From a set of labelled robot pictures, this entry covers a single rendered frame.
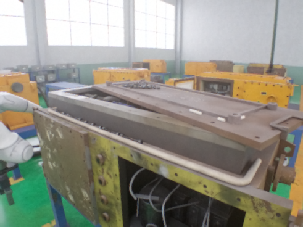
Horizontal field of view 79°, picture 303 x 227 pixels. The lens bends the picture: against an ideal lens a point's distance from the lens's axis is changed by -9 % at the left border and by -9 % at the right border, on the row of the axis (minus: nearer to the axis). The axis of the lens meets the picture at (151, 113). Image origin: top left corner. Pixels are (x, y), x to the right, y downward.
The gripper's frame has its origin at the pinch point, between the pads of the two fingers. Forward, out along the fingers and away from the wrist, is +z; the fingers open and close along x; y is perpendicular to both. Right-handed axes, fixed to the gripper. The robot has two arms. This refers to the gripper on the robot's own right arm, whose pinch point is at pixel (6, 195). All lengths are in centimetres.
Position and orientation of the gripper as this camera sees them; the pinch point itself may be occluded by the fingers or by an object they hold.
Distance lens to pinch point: 132.2
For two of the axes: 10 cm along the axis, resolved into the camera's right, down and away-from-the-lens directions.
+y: -5.8, 2.3, -7.8
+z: 0.0, 9.6, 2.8
